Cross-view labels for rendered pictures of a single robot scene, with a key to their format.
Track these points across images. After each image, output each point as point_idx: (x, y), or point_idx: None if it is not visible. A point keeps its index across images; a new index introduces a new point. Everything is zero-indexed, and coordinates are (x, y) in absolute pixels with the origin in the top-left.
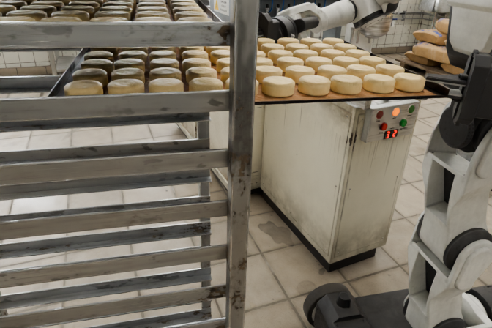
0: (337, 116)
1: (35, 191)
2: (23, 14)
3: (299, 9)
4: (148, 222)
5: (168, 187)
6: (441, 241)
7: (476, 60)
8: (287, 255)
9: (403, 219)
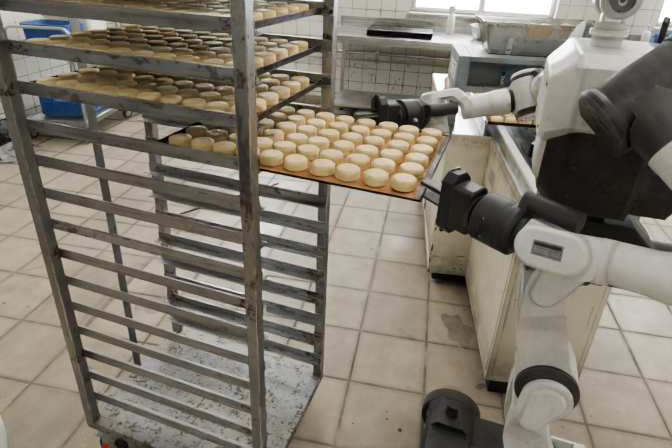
0: None
1: (201, 203)
2: (161, 90)
3: (440, 94)
4: (201, 234)
5: (375, 245)
6: (516, 367)
7: (445, 176)
8: (452, 355)
9: (640, 378)
